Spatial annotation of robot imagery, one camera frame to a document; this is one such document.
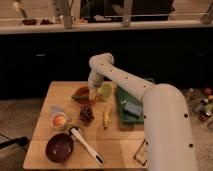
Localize green pepper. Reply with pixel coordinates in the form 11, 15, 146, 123
71, 95, 89, 101

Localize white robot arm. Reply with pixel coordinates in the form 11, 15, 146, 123
88, 53, 198, 171

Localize red orange bowl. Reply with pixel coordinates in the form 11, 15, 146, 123
73, 86, 97, 105

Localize dark maroon bowl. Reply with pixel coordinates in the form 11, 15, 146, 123
45, 133, 73, 163

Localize light green cup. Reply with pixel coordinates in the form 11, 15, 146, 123
98, 84, 112, 99

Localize bunch of purple grapes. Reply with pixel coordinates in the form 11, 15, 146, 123
79, 106, 94, 126

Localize yellow banana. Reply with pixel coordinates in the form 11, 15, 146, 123
103, 104, 111, 129

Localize green plastic tray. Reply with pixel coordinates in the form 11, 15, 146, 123
116, 86, 144, 124

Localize wooden folding table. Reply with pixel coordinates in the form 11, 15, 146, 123
23, 82, 144, 169

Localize grey sponge block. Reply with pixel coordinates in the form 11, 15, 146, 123
124, 102, 142, 117

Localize dark rectangular card box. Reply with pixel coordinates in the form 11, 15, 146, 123
133, 141, 147, 166

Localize black stand on floor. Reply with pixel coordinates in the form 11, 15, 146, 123
0, 136, 29, 149

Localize items on floor right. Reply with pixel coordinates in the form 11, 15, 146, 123
187, 87, 213, 132

